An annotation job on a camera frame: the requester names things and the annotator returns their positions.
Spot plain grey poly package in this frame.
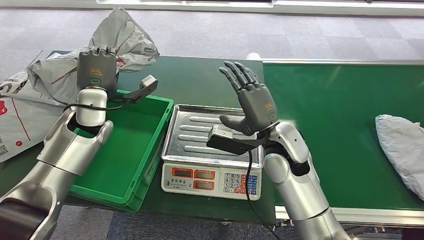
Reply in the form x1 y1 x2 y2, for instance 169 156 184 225
374 113 424 202

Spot white electronic weighing scale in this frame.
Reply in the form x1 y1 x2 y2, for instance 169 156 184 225
160 103 265 202

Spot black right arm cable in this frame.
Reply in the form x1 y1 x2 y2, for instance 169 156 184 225
244 149 283 240

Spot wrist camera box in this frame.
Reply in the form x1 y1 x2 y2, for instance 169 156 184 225
112 74 159 105
205 124 268 156

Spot grey red-print package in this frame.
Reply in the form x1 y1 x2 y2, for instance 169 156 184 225
26 7 161 107

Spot green conveyor belt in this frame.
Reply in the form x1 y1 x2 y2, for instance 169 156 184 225
261 58 424 229

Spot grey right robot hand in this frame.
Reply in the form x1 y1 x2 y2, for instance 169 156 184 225
218 60 280 138

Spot green plastic crate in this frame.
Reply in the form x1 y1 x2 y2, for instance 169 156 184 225
67 89 175 213

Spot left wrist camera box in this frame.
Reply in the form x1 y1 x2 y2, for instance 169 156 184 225
112 74 159 105

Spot white wall ledge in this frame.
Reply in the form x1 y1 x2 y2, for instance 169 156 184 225
0 0 424 17

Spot large white mailer bag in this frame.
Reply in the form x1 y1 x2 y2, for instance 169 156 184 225
0 96 66 164

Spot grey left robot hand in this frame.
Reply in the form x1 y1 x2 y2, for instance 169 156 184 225
76 43 119 94

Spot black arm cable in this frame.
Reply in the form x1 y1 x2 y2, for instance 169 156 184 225
244 149 283 240
62 101 126 113

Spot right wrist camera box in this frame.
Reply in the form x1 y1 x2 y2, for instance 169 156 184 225
205 124 268 156

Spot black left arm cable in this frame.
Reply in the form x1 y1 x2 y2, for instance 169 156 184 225
62 101 126 113

